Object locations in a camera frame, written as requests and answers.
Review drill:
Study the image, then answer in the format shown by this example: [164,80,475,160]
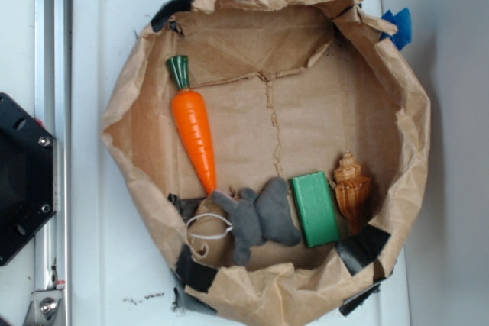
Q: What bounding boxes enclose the gray plush animal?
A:
[211,177,302,266]

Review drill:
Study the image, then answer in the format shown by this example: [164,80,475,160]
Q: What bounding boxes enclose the green rectangular block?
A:
[290,171,340,247]

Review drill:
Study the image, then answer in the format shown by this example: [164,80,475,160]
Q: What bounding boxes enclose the white tray board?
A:
[70,0,412,326]

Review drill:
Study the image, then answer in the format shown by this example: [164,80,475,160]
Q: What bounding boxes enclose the aluminum frame rail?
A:
[34,0,72,325]

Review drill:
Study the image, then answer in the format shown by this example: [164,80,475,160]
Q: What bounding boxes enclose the brown striped seashell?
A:
[333,151,371,234]

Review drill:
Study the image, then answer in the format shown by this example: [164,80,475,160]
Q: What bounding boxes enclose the white string loop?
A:
[186,212,234,241]

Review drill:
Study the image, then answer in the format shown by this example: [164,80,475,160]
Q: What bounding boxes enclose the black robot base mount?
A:
[1,92,56,266]

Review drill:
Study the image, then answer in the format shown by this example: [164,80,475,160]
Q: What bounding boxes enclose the black tape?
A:
[151,0,193,32]
[335,224,391,276]
[173,245,218,316]

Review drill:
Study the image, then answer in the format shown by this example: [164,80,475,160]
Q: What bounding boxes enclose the metal corner bracket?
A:
[23,289,65,326]

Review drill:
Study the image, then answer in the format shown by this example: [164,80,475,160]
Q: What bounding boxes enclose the blue tape piece right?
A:
[381,8,413,50]

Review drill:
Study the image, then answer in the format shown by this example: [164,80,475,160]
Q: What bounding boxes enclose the black tape bottom right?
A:
[335,224,391,276]

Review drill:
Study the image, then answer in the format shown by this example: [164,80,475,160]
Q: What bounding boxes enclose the black tape bottom left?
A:
[173,245,218,316]

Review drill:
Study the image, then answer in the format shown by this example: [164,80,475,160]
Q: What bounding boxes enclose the orange toy carrot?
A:
[167,56,217,194]

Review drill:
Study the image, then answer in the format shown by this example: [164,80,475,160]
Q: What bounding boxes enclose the black tape top left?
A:
[151,0,193,32]

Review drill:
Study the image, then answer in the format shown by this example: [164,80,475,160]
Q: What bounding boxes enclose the brown paper bag tray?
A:
[101,0,430,325]

